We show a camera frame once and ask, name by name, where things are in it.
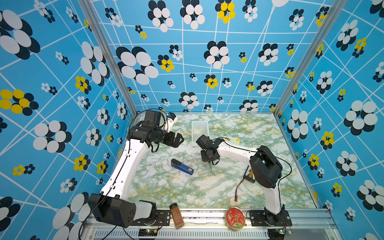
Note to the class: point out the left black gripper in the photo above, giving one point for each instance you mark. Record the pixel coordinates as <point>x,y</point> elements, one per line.
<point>176,142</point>

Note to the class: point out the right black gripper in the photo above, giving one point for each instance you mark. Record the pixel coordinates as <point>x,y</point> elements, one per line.
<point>203,157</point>

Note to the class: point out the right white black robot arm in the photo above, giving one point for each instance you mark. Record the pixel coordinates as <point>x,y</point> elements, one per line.
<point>265,166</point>

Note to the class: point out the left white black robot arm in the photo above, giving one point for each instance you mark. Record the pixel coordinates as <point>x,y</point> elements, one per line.
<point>110,206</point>

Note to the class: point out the translucent white plastic bin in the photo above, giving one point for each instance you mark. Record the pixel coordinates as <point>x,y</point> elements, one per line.
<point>199,128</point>

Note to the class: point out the blue black stapler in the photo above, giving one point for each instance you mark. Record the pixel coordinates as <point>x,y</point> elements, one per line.
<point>181,167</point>

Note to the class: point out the yellow calculator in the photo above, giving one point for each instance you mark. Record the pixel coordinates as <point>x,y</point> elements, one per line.
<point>232,141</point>

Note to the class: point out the red round tin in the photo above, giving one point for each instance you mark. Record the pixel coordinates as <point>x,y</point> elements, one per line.
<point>235,219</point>

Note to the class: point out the brown spice jar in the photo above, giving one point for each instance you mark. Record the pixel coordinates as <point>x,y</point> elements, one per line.
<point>176,215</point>

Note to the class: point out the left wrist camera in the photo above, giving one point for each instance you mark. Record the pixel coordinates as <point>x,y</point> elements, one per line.
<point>171,119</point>

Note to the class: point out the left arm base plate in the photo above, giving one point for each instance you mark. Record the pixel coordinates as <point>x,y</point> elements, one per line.
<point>161,217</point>

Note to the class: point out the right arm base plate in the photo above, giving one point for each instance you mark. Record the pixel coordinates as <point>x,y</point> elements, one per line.
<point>264,218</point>

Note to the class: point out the aluminium front rail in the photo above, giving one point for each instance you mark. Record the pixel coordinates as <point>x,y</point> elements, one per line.
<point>209,224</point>

